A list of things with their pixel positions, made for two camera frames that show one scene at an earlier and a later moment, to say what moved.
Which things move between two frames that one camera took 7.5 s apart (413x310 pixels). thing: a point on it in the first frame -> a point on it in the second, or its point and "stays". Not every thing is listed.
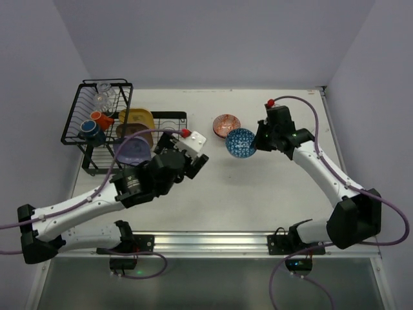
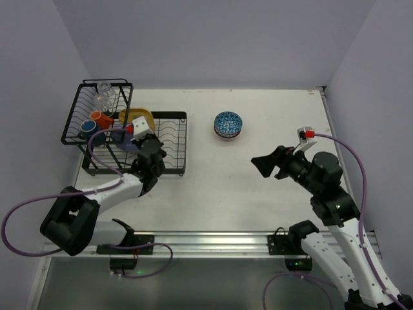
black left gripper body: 186,158 -> 147,144
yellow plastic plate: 137,115 stays
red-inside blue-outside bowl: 223,123 -> 228,136
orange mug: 104,121 stays
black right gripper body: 262,139 -> 282,162
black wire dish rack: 115,137 stays
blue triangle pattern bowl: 241,143 -> 228,123
